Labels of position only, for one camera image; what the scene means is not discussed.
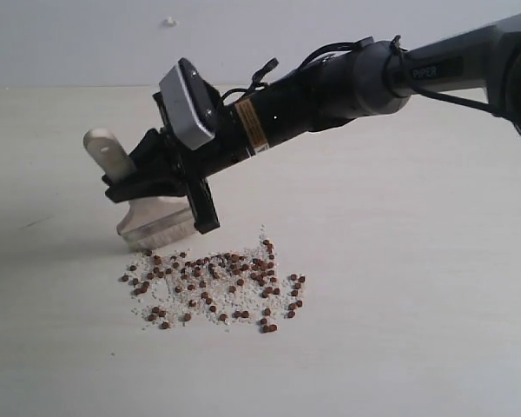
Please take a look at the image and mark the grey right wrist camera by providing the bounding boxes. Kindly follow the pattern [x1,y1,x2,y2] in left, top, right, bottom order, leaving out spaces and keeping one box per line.
[159,57,218,151]

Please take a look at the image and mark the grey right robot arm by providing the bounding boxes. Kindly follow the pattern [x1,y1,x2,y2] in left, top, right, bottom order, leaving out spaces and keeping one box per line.
[104,13,521,234]

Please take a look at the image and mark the wooden paint brush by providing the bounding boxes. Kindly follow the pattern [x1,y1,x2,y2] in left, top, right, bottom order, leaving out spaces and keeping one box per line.
[82,129,196,251]

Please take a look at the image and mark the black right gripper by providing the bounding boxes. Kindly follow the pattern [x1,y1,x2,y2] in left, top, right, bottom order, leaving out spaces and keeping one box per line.
[102,83,330,233]

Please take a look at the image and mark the small white wall plug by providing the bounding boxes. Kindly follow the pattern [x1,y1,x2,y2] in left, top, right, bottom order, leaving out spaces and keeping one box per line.
[162,17,178,28]

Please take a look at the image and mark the brown beans and white crumbs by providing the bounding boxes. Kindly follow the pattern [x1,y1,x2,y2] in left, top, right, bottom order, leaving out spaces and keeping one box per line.
[115,225,307,334]

